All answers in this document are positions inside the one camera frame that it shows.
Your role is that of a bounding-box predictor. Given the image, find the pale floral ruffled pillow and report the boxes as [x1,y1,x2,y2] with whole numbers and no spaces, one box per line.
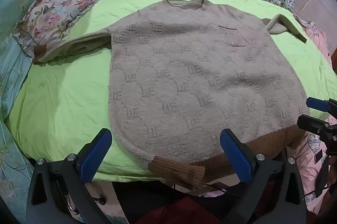
[16,0,104,56]

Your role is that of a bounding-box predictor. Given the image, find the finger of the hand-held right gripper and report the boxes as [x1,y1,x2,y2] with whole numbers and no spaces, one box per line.
[297,114,337,156]
[306,97,337,115]

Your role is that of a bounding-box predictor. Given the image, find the beige knitted sweater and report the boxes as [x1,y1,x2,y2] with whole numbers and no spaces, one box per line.
[34,0,311,190]

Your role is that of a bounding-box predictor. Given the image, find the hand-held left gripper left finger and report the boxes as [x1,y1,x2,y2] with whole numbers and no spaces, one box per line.
[26,128,114,224]

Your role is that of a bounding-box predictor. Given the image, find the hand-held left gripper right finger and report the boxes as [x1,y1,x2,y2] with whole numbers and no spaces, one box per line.
[220,129,307,224]

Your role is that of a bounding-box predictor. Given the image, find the green bed sheet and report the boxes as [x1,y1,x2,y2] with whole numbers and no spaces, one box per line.
[5,0,337,182]

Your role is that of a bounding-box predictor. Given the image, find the dark red cloth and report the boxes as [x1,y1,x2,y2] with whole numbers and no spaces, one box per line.
[134,195,224,224]

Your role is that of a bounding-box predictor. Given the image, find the pink printed cloth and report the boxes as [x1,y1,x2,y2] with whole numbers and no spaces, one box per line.
[287,16,337,216]

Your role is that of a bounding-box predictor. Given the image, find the teal floral quilt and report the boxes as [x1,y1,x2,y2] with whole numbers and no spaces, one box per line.
[0,0,66,214]

